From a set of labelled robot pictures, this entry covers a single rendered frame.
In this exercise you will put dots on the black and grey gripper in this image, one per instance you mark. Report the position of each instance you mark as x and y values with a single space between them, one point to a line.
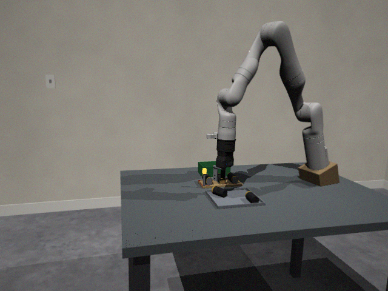
226 138

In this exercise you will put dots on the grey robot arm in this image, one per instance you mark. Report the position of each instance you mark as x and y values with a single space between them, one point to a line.
278 34

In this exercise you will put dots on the green open-top box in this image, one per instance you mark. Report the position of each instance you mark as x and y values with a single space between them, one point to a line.
209 166

